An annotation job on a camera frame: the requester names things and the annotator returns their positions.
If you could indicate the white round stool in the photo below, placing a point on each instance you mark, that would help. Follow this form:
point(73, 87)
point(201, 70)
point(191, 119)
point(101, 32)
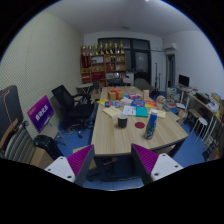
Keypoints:
point(200, 120)

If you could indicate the white air conditioner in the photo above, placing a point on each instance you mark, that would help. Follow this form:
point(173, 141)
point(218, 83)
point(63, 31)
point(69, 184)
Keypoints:
point(170, 47)

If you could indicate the orange red booklet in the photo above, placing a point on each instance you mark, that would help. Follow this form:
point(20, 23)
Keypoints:
point(150, 103)

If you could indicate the blue magazine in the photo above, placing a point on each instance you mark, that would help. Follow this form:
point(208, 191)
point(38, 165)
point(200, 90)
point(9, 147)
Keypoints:
point(111, 103)

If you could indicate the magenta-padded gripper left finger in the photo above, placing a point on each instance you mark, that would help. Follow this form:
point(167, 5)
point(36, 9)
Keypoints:
point(80, 160)

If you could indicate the striped grey chair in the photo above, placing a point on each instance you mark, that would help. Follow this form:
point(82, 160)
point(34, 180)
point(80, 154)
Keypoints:
point(13, 140)

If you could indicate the black office chair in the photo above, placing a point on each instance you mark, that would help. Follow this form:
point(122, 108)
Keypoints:
point(71, 108)

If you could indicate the potted pink flowers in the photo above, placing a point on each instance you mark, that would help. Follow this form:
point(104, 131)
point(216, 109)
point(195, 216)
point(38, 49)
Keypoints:
point(160, 101)

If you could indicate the cluttered side desk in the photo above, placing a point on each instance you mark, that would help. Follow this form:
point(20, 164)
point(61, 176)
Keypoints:
point(200, 101)

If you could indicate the blue printed booklet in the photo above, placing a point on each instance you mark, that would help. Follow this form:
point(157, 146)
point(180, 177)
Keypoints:
point(137, 102)

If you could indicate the yellow gift box red ribbon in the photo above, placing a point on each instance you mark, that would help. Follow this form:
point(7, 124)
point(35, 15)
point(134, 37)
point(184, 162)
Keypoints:
point(115, 95)

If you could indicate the small orange standing box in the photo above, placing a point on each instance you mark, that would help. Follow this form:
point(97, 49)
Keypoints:
point(145, 94)

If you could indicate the yellow booklet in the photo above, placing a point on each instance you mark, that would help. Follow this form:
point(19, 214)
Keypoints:
point(101, 101)

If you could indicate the black bag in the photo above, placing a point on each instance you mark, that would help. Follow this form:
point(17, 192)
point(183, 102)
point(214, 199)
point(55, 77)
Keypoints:
point(48, 145)

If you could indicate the tan chair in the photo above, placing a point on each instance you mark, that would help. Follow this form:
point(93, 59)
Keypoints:
point(143, 84)

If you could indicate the purple sign board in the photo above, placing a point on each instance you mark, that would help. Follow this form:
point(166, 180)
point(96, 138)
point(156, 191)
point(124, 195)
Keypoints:
point(40, 113)

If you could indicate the flat round red coaster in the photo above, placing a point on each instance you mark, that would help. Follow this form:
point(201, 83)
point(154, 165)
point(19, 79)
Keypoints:
point(139, 125)

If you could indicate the blue white-capped drink bottle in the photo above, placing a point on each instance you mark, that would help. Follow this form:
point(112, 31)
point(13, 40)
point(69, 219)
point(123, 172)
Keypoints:
point(151, 125)

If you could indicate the black computer monitor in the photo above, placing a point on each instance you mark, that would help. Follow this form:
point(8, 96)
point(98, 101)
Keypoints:
point(183, 80)

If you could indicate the wooden shelf unit with trophies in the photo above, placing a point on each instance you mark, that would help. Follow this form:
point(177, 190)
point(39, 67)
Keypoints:
point(103, 65)

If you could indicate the teal notebook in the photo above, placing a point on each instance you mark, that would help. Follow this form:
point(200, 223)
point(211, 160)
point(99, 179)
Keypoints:
point(141, 111)

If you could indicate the yellow book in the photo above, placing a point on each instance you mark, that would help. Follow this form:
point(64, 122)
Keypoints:
point(161, 113)

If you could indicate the small round white table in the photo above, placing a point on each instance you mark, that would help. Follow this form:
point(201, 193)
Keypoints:
point(85, 87)

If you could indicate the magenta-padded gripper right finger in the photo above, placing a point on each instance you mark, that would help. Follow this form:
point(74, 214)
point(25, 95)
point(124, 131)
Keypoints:
point(146, 160)

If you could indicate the black mug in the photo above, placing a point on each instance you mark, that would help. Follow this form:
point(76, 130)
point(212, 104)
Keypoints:
point(122, 120)

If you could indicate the black framed glass door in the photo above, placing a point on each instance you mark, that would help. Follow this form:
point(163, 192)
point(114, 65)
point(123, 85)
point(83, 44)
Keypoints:
point(138, 60)

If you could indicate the pink box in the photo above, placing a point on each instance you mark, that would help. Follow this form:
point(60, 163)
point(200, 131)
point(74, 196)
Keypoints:
point(134, 96)

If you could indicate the white paper sheet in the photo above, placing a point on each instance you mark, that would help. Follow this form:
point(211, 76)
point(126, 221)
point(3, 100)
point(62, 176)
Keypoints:
point(129, 110)

